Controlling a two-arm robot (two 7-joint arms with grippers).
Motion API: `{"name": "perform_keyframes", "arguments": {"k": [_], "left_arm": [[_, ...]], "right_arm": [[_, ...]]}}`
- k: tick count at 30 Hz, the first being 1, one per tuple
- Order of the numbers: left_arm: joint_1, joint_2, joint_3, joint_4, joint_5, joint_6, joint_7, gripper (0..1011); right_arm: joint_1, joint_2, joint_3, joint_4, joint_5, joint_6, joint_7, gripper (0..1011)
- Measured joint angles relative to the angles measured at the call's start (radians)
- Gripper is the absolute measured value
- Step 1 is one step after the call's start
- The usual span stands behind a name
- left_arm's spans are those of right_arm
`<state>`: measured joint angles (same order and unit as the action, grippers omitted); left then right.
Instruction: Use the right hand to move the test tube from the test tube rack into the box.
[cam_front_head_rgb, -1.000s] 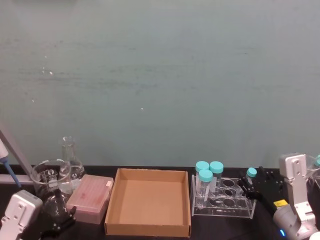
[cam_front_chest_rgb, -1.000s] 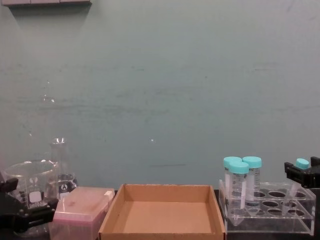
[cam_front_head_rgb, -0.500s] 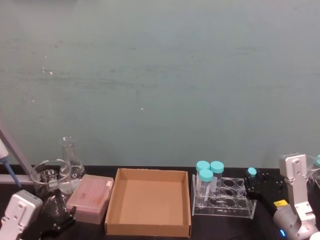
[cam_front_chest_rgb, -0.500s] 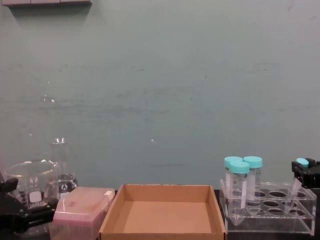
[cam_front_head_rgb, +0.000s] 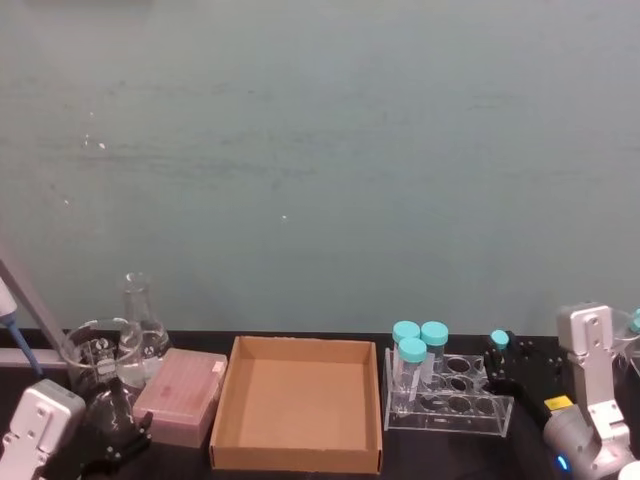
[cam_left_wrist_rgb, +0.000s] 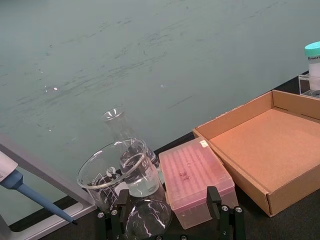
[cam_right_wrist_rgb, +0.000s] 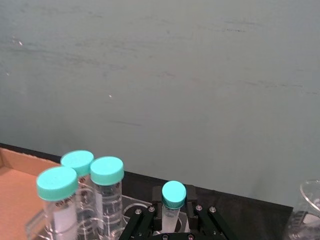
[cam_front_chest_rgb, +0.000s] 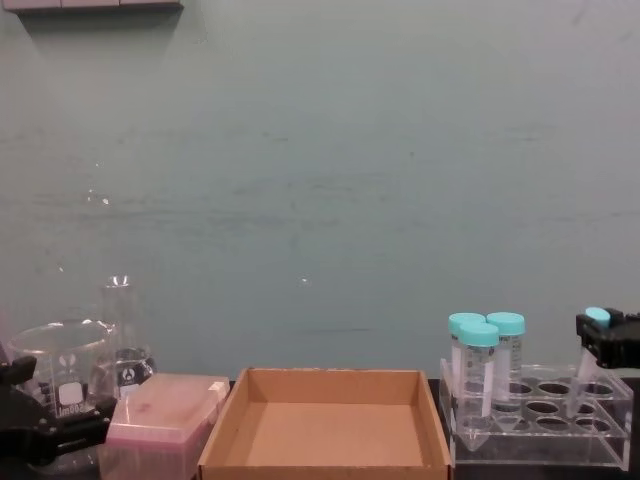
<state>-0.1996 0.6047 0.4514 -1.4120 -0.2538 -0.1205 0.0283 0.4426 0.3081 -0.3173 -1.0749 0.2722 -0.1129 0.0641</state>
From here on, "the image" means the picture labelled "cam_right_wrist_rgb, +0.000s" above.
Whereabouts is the teal-capped clear tube white label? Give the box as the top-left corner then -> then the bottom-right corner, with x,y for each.
36,166 -> 80,240

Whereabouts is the black table cloth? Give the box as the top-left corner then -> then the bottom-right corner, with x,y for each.
0,142 -> 295,240

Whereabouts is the clear glass beaker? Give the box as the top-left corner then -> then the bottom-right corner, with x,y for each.
286,178 -> 320,240

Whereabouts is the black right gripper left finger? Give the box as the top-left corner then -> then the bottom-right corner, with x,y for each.
117,185 -> 165,240

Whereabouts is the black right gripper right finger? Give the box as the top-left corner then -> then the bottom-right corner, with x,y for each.
185,184 -> 239,240

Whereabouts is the small teal-capped clear tube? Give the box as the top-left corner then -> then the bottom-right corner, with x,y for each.
161,180 -> 188,233

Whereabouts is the shallow brown cardboard tray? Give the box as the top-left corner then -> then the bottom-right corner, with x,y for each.
0,147 -> 62,240

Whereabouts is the clear acrylic tube rack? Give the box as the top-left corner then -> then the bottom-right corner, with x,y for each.
24,191 -> 191,240

